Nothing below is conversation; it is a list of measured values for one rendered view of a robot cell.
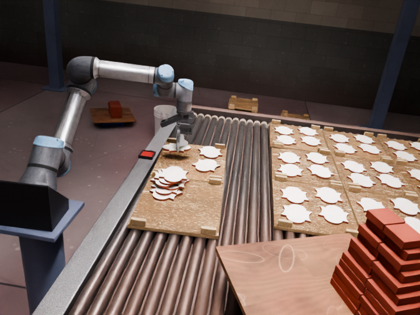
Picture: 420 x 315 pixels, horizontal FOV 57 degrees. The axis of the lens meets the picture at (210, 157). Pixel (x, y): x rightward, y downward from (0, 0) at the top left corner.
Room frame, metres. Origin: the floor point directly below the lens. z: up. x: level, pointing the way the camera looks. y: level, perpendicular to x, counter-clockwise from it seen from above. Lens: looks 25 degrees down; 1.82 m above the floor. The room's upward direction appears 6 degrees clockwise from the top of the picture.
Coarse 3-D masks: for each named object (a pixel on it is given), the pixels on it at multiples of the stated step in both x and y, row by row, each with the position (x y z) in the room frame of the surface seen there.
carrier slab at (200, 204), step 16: (144, 192) 1.45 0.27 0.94; (192, 192) 1.50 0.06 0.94; (208, 192) 1.51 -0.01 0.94; (144, 208) 1.33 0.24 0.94; (160, 208) 1.35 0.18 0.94; (176, 208) 1.36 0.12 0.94; (192, 208) 1.37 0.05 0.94; (208, 208) 1.38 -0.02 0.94; (128, 224) 1.21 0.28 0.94; (160, 224) 1.23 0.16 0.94; (176, 224) 1.25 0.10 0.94; (192, 224) 1.26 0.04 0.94; (208, 224) 1.27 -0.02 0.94
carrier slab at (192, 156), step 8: (192, 144) 2.03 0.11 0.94; (168, 152) 1.89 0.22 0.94; (176, 152) 1.90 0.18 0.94; (184, 152) 1.91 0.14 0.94; (192, 152) 1.92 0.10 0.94; (200, 152) 1.93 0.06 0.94; (224, 152) 1.96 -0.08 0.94; (160, 160) 1.79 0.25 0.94; (168, 160) 1.80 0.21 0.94; (176, 160) 1.81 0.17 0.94; (184, 160) 1.82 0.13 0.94; (192, 160) 1.83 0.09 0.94; (216, 160) 1.86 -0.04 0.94; (224, 160) 1.87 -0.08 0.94; (160, 168) 1.70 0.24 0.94; (184, 168) 1.73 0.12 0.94; (192, 168) 1.73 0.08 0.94; (224, 168) 1.77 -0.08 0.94; (192, 176) 1.65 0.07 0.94; (200, 176) 1.66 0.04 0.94; (208, 176) 1.67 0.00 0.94
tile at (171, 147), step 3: (168, 144) 1.87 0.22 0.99; (171, 144) 1.87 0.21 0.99; (174, 144) 1.87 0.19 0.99; (162, 147) 1.82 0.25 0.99; (165, 147) 1.81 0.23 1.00; (168, 147) 1.82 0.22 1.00; (171, 147) 1.82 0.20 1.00; (174, 147) 1.82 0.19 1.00; (180, 147) 1.83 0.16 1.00; (183, 147) 1.83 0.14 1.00; (186, 147) 1.83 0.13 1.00; (189, 147) 1.83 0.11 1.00; (165, 150) 1.80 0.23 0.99; (168, 150) 1.80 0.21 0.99; (171, 150) 1.78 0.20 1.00; (174, 150) 1.79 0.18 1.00; (180, 150) 1.79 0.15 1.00; (183, 150) 1.79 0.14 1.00; (186, 150) 1.81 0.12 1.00
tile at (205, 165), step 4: (200, 160) 1.81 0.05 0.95; (204, 160) 1.82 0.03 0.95; (208, 160) 1.82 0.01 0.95; (212, 160) 1.83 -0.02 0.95; (192, 164) 1.76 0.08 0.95; (196, 164) 1.76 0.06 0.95; (200, 164) 1.76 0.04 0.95; (204, 164) 1.77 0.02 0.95; (208, 164) 1.77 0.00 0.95; (212, 164) 1.78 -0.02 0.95; (216, 164) 1.78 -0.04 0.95; (196, 168) 1.72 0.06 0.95; (200, 168) 1.72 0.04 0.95; (204, 168) 1.73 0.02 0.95; (208, 168) 1.73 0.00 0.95; (212, 168) 1.74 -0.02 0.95; (216, 168) 1.76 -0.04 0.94; (204, 172) 1.70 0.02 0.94
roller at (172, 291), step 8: (224, 120) 2.58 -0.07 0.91; (216, 128) 2.38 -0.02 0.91; (216, 136) 2.23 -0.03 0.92; (184, 240) 1.18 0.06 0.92; (184, 248) 1.13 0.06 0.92; (176, 256) 1.09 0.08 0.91; (184, 256) 1.09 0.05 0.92; (176, 264) 1.04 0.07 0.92; (184, 264) 1.05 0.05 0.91; (176, 272) 1.00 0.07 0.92; (176, 280) 0.97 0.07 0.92; (168, 288) 0.93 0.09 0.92; (176, 288) 0.93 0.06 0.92; (168, 296) 0.89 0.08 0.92; (176, 296) 0.91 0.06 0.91; (168, 304) 0.86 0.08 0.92; (160, 312) 0.83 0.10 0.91; (168, 312) 0.83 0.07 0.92
